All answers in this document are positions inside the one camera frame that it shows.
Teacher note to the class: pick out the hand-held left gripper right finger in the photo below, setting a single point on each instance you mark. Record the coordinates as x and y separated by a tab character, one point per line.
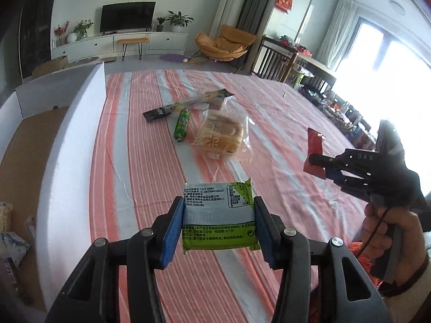
266	235

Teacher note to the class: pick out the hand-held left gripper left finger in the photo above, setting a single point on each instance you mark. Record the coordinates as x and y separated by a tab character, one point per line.
171	239

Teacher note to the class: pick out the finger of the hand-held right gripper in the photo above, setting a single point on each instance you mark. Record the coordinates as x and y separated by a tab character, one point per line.
357	161
353	183

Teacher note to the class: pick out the small red packet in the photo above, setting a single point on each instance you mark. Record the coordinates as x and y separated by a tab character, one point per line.
315	144

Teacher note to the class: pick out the green snack packet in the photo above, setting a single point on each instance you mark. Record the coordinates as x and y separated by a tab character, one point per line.
219	215

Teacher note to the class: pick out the bread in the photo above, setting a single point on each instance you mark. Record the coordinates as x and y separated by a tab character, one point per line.
219	134

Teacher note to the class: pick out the green sausage stick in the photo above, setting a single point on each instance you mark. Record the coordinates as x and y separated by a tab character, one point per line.
181	126

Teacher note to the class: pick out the long clear jelly stick packet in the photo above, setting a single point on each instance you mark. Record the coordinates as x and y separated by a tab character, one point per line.
161	112

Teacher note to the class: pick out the small clear brown snack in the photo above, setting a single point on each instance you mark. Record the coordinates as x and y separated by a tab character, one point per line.
215	106

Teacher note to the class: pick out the white cardboard box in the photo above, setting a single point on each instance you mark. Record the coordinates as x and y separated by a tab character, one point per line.
77	124

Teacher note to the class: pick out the white blue triangular packet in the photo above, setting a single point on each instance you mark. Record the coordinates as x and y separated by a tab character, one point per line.
13	247

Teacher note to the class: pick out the white cake packet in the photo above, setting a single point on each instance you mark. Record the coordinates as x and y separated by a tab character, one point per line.
5	215

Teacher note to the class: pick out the person's right forearm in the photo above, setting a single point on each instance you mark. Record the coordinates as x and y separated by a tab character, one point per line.
410	309

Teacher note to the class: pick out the person's right hand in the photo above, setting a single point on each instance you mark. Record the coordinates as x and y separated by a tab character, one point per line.
409	249

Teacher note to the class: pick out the row of cluttered small items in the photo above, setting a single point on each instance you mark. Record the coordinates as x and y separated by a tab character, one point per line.
340	114

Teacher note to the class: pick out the striped orange grey cloth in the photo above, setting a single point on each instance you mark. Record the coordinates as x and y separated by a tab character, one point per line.
144	175

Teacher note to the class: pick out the orange fuzzy cloth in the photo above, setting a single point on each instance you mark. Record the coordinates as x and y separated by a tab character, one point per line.
365	262

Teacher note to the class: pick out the green stool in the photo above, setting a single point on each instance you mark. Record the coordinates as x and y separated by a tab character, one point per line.
298	78

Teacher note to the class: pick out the wooden dining table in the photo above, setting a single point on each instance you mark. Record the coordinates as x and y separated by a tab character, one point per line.
316	64

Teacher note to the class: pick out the white sheer curtain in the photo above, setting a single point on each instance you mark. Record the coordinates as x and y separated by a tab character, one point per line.
338	33

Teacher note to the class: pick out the dark wooden slatted chair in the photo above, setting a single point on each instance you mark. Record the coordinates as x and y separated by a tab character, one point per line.
272	59

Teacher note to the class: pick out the round ceiling lamp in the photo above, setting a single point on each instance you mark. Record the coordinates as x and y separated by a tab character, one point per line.
398	7

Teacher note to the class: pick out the orange lounge chair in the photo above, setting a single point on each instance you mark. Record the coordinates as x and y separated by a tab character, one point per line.
232	42

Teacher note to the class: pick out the purple round rug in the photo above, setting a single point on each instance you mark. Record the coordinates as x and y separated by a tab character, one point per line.
171	57

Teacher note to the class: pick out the grey curtain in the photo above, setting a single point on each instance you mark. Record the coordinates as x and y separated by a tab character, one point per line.
259	0

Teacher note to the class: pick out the small flat floor pad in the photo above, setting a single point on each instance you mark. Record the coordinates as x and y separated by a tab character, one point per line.
108	59

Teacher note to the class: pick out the white television cabinet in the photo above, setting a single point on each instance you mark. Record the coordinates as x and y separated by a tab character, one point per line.
168	42

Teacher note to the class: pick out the wooden bench with black legs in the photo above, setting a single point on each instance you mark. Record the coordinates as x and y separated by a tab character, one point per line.
133	41

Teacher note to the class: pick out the brown cardboard box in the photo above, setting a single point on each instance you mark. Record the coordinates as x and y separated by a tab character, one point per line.
50	65

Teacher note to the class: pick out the small potted plant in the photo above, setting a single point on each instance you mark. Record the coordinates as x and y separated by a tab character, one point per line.
160	23

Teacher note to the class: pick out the large leafy potted plant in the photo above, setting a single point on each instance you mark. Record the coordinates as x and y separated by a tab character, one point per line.
180	20

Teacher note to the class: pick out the round white vase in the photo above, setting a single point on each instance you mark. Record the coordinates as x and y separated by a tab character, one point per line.
71	37

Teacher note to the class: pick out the black television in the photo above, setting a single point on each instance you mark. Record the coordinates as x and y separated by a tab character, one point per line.
128	16

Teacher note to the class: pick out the bushy green potted plant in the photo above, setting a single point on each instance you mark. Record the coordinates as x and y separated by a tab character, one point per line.
83	28

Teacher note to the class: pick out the red flowers in vase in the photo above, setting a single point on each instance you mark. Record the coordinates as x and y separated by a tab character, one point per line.
61	32

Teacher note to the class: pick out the dark glass cabinet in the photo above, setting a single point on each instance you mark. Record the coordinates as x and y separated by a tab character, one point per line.
37	23

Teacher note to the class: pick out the red wall hanging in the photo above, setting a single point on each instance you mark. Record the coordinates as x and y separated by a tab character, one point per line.
284	0

